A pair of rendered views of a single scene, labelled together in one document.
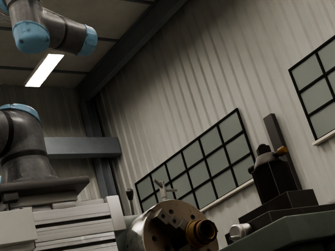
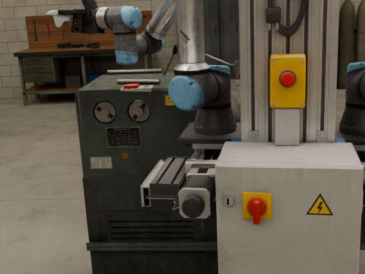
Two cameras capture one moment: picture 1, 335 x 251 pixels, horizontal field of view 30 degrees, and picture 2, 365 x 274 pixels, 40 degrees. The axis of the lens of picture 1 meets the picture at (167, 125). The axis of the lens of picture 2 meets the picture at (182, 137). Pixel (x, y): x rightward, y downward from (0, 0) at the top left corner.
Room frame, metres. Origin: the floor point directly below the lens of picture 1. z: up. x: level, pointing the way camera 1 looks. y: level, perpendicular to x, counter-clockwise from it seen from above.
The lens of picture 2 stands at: (0.75, 1.95, 1.62)
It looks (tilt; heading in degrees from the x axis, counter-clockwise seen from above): 15 degrees down; 314
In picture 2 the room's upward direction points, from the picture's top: 3 degrees counter-clockwise
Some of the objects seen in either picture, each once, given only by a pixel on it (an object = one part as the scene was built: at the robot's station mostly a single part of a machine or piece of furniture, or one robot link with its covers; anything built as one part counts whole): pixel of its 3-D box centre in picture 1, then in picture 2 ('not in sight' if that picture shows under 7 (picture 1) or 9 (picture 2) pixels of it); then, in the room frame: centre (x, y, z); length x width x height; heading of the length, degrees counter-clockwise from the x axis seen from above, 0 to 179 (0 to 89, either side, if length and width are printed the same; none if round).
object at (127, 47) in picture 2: not in sight; (128, 47); (2.11, 0.80, 1.46); 0.11 x 0.08 x 0.11; 101
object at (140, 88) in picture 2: not in sight; (137, 93); (2.39, 0.54, 1.23); 0.13 x 0.08 x 0.06; 39
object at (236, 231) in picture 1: (237, 233); not in sight; (1.54, -0.09, 0.95); 0.07 x 0.04 x 0.04; 129
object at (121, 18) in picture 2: not in sight; (124, 18); (2.10, 0.82, 1.56); 0.11 x 0.08 x 0.09; 11
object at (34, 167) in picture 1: (28, 177); (363, 116); (1.45, 0.37, 1.21); 0.15 x 0.15 x 0.10
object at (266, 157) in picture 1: (266, 160); not in sight; (1.66, -0.23, 1.14); 0.08 x 0.08 x 0.03
